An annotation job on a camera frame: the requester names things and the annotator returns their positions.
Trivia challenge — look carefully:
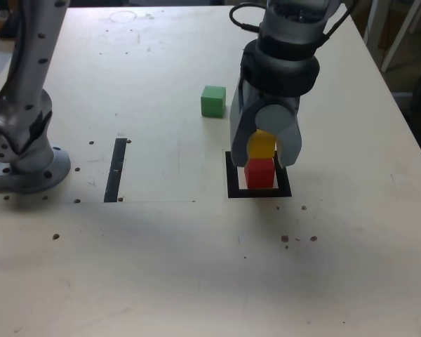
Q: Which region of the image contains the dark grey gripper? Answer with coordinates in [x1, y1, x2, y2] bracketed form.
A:
[229, 79, 302, 167]

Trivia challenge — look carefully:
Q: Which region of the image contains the yellow cube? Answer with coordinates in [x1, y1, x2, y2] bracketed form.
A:
[248, 129, 276, 159]

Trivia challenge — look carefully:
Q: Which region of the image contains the red cube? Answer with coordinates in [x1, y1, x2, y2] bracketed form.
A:
[244, 157, 276, 190]

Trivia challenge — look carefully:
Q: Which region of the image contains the green cube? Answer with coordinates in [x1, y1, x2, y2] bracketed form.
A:
[200, 85, 227, 118]

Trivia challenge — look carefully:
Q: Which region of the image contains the black tape square outline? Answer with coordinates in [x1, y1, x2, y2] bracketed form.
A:
[225, 150, 293, 199]

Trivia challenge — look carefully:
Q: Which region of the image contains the black tape strip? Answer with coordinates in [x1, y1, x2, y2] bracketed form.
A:
[103, 138, 127, 204]

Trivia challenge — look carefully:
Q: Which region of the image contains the white metal shelf frame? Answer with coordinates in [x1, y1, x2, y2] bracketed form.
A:
[363, 0, 421, 73]

